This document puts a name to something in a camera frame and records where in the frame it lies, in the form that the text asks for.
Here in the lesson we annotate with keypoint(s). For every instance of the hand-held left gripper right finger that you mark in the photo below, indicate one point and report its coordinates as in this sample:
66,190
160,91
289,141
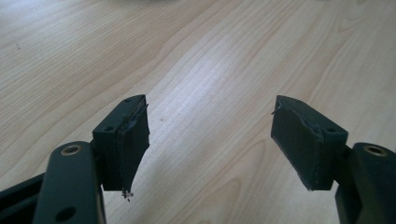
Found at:
302,143

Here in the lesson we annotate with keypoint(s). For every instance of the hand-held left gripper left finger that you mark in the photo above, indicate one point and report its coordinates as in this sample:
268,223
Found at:
124,146

